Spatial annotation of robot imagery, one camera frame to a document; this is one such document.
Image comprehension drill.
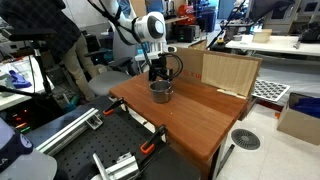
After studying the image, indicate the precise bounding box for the black clamp orange handle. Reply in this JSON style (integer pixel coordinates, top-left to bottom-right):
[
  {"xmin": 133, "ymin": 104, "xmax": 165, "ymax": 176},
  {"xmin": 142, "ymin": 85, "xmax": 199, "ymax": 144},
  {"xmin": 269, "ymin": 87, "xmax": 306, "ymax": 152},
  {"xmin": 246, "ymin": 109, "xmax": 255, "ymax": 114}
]
[
  {"xmin": 139, "ymin": 124, "xmax": 168, "ymax": 156},
  {"xmin": 102, "ymin": 97, "xmax": 126, "ymax": 117}
]

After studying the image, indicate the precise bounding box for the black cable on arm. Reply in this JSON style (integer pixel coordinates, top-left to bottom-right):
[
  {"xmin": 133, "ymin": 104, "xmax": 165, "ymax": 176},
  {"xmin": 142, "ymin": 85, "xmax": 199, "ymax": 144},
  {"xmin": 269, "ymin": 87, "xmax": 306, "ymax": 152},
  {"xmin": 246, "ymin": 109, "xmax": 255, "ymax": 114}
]
[{"xmin": 88, "ymin": 0, "xmax": 185, "ymax": 82}]

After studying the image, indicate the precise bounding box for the black perforated breadboard table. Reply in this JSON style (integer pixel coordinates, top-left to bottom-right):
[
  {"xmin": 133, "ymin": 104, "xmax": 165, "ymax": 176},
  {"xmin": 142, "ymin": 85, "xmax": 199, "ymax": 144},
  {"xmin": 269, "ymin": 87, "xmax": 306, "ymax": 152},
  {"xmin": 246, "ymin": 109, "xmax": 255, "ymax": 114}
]
[{"xmin": 24, "ymin": 95, "xmax": 202, "ymax": 180}]

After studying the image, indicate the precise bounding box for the plywood board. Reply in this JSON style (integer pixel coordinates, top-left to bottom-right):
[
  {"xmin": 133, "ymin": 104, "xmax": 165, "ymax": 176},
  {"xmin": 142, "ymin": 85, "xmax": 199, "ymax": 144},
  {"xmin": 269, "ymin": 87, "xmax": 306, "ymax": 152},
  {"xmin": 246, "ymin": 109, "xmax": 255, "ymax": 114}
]
[{"xmin": 201, "ymin": 53, "xmax": 260, "ymax": 98}]

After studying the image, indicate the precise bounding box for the blue cloth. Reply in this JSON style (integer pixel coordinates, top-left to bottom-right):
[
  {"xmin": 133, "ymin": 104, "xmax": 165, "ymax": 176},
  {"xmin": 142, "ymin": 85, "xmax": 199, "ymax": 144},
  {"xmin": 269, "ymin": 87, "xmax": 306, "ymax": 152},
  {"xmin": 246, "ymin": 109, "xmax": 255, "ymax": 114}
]
[{"xmin": 8, "ymin": 69, "xmax": 33, "ymax": 90}]

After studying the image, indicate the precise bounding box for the tall cardboard box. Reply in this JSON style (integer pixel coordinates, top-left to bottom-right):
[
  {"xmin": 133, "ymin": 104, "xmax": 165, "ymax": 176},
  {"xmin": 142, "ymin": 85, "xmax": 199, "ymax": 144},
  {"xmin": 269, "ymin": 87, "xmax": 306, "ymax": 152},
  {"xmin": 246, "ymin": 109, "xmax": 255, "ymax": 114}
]
[{"xmin": 129, "ymin": 0, "xmax": 148, "ymax": 18}]

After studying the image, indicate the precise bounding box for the white side table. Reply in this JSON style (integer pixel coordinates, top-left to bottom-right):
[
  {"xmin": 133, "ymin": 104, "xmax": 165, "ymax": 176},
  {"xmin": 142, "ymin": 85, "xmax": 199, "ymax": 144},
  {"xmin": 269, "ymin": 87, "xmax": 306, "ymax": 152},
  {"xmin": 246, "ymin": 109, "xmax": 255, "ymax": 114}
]
[{"xmin": 0, "ymin": 54, "xmax": 55, "ymax": 112}]

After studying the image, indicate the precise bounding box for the blue item in box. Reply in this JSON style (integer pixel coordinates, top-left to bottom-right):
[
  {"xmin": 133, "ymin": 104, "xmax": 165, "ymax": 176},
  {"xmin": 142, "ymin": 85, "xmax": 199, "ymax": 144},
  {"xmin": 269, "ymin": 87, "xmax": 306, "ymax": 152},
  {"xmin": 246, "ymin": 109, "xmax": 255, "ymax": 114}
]
[{"xmin": 291, "ymin": 97, "xmax": 320, "ymax": 120}]

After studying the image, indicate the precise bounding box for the black equipment on table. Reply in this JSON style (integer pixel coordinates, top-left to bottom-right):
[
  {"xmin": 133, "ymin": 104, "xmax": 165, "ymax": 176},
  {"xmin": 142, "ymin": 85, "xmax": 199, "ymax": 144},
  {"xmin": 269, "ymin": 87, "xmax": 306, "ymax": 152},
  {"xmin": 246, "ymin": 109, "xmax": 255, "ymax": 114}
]
[{"xmin": 297, "ymin": 22, "xmax": 320, "ymax": 45}]

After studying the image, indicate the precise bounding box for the long aluminium extrusion rail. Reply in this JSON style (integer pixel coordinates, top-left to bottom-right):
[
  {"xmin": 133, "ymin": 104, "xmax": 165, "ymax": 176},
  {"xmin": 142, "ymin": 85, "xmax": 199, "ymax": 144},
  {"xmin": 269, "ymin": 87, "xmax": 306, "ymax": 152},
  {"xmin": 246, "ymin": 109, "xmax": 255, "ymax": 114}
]
[{"xmin": 34, "ymin": 107, "xmax": 105, "ymax": 157}]

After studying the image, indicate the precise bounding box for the black tripod stand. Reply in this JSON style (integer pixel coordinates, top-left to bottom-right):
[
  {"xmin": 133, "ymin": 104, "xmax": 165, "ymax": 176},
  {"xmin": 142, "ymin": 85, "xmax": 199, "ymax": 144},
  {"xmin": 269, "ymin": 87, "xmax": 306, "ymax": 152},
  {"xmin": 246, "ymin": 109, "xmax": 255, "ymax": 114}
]
[{"xmin": 0, "ymin": 39, "xmax": 56, "ymax": 101}]

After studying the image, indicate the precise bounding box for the silver metal pot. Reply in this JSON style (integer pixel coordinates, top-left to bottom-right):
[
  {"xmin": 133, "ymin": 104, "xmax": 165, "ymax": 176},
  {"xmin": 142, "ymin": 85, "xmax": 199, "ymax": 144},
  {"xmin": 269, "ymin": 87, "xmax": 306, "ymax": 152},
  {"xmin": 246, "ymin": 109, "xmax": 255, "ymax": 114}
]
[{"xmin": 148, "ymin": 79, "xmax": 174, "ymax": 104}]

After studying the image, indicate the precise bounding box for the round floor vent grate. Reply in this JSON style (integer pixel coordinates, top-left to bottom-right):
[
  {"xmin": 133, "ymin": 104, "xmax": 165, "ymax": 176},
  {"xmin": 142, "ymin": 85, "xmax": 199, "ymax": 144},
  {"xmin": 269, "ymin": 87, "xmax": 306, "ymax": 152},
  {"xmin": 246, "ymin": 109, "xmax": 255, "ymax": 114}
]
[{"xmin": 230, "ymin": 128, "xmax": 262, "ymax": 151}]

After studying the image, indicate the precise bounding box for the white perforated tray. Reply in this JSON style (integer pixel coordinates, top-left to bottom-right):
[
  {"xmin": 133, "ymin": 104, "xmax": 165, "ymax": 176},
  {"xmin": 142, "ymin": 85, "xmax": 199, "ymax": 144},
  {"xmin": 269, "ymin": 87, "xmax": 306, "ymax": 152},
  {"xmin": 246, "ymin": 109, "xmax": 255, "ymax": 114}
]
[{"xmin": 251, "ymin": 78, "xmax": 291, "ymax": 103}]

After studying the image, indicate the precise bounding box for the black table leg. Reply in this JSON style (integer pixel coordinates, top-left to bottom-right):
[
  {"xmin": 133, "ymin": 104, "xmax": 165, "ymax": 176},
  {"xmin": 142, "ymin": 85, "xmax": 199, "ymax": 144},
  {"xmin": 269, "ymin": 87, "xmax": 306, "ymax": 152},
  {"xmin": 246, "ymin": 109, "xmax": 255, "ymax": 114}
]
[{"xmin": 215, "ymin": 143, "xmax": 236, "ymax": 179}]

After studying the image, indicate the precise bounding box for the teal tool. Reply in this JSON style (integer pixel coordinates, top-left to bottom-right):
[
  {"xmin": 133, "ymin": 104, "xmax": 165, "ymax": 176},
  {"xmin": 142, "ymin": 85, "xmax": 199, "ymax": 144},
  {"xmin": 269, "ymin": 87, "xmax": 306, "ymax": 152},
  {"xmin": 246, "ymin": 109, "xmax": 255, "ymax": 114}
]
[{"xmin": 64, "ymin": 94, "xmax": 81, "ymax": 113}]

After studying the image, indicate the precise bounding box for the white work table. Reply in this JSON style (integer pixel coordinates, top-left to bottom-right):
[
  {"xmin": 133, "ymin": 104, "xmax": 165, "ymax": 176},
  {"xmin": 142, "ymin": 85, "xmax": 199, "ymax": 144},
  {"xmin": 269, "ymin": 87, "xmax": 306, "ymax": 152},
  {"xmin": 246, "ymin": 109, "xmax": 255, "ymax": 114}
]
[{"xmin": 225, "ymin": 34, "xmax": 320, "ymax": 58}]

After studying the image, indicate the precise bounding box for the person in plaid shirt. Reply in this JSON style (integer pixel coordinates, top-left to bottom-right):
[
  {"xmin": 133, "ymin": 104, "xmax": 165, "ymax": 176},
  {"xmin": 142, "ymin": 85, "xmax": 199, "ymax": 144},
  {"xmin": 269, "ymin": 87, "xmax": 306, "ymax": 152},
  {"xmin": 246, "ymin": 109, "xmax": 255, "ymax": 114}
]
[{"xmin": 0, "ymin": 0, "xmax": 102, "ymax": 102}]

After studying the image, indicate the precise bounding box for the aluminium extrusion rail with bracket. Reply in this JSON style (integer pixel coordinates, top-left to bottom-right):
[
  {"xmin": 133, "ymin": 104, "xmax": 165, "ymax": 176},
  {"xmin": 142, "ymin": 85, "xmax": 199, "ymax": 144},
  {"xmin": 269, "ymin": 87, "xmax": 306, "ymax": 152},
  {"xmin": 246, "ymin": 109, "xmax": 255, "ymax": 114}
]
[{"xmin": 92, "ymin": 151, "xmax": 141, "ymax": 180}]

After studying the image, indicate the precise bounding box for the small wooden box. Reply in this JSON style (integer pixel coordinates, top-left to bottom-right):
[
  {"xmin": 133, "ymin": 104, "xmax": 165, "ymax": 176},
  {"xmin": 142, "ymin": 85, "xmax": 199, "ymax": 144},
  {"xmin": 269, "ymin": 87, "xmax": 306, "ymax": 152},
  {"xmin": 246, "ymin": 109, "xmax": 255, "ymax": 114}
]
[{"xmin": 252, "ymin": 28, "xmax": 273, "ymax": 44}]

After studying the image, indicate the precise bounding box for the white robot base black band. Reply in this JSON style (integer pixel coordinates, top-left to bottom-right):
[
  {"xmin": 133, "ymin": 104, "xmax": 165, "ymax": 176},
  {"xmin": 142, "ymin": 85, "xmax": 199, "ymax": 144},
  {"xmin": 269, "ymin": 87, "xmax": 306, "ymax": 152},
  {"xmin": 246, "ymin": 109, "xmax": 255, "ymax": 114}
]
[{"xmin": 0, "ymin": 118, "xmax": 59, "ymax": 180}]

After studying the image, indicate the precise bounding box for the black light stand pole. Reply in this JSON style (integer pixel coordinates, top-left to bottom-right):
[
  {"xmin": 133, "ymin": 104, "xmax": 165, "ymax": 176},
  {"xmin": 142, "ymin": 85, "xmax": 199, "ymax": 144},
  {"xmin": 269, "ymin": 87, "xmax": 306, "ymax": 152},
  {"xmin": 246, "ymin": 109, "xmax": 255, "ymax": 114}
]
[{"xmin": 205, "ymin": 0, "xmax": 248, "ymax": 50}]

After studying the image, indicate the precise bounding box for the grey office chair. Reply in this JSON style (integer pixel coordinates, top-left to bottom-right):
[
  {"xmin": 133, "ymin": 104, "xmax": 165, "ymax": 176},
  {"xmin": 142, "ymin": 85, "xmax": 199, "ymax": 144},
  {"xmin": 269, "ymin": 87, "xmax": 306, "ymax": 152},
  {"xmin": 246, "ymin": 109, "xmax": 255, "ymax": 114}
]
[{"xmin": 83, "ymin": 31, "xmax": 138, "ymax": 98}]

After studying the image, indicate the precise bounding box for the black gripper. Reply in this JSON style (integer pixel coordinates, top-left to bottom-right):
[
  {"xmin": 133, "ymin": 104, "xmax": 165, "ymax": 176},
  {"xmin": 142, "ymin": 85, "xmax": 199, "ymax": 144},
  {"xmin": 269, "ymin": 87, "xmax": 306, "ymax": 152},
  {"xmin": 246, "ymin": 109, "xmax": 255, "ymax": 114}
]
[{"xmin": 148, "ymin": 54, "xmax": 174, "ymax": 82}]

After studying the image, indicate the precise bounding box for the open cardboard box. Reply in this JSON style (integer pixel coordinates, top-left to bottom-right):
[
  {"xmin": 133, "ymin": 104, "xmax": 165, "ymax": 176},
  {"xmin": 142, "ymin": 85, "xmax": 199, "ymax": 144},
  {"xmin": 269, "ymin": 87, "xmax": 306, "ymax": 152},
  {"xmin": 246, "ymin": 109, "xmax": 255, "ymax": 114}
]
[{"xmin": 276, "ymin": 92, "xmax": 320, "ymax": 147}]

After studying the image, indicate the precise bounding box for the black photo umbrella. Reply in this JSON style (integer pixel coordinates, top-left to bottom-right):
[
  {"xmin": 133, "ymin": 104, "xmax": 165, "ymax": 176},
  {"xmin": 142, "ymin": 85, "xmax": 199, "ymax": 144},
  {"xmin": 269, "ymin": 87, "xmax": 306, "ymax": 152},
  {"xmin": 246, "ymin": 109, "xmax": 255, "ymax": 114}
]
[{"xmin": 249, "ymin": 0, "xmax": 296, "ymax": 23}]

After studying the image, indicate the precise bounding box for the brown printed cardboard barrier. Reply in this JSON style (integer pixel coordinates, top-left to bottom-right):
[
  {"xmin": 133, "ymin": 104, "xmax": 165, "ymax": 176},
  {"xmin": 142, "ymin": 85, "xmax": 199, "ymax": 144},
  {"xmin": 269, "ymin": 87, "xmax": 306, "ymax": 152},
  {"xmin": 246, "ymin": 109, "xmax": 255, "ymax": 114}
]
[{"xmin": 166, "ymin": 46, "xmax": 263, "ymax": 101}]

